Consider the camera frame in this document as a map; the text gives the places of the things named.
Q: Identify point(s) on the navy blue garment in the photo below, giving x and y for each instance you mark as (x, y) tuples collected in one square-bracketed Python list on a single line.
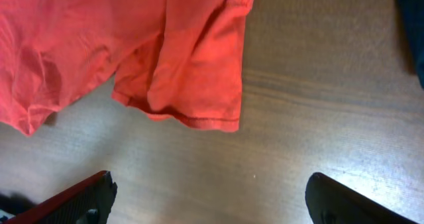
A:
[(412, 17)]

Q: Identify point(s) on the orange t-shirt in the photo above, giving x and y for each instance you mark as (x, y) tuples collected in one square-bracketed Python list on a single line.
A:
[(177, 59)]

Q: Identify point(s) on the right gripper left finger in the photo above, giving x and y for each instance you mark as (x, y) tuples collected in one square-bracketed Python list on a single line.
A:
[(89, 201)]

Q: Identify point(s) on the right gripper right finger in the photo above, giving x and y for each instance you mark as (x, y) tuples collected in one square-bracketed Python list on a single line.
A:
[(330, 202)]

